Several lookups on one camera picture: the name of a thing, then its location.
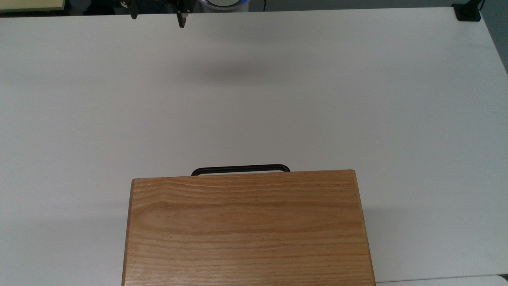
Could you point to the black table clamp mount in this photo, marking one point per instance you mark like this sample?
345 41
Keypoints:
468 11

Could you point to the pale yellow board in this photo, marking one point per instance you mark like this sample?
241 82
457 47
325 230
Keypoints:
31 4

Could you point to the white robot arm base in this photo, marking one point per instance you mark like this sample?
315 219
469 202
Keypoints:
223 4

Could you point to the oak wooden drawer cabinet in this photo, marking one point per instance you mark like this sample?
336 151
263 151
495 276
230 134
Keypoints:
248 230

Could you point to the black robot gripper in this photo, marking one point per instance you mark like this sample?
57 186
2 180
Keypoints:
158 4

